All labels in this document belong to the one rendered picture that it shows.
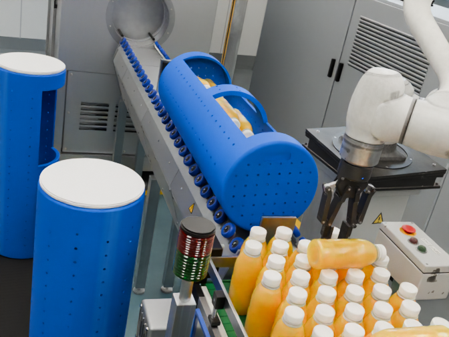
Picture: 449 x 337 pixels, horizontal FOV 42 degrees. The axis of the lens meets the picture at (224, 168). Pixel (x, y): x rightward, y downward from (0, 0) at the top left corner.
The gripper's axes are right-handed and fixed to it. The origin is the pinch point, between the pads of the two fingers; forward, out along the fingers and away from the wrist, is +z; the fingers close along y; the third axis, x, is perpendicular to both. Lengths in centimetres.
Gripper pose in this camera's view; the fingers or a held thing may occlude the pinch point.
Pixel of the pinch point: (334, 237)
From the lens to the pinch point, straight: 142.5
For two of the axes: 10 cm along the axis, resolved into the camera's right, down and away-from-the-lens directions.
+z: -1.8, 8.9, 4.1
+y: -9.4, -0.3, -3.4
